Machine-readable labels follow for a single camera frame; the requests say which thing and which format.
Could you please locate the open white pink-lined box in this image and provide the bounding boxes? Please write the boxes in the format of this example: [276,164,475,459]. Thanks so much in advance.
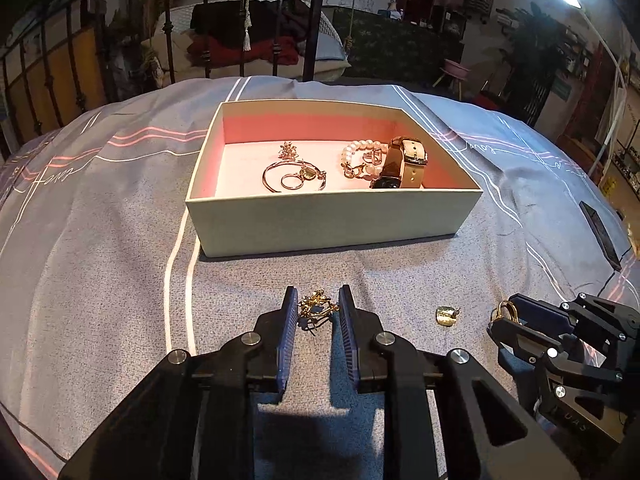
[186,99,482,259]

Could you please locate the blue-grey striped bed cover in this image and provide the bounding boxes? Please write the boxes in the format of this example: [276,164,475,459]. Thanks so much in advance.
[1,77,639,479]

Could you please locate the pink stool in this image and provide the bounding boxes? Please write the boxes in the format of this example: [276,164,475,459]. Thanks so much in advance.
[433,58,470,101]

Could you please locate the red cushion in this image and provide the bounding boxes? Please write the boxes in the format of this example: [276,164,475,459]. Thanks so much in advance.
[185,32,301,68]

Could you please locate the white hanging swing chair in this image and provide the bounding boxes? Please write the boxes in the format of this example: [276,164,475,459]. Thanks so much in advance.
[144,0,353,82]

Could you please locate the rose gold bangle bracelet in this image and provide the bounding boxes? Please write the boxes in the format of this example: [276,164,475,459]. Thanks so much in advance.
[261,158,329,195]

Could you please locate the pink pearl bead bracelet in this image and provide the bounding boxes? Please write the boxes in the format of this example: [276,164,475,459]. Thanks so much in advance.
[339,138,388,182]

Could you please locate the beige strap wristwatch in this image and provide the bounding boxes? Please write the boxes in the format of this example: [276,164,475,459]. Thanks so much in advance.
[370,136,427,188]

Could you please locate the black iron bed frame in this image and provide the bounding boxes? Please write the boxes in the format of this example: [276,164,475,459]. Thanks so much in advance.
[1,0,323,152]

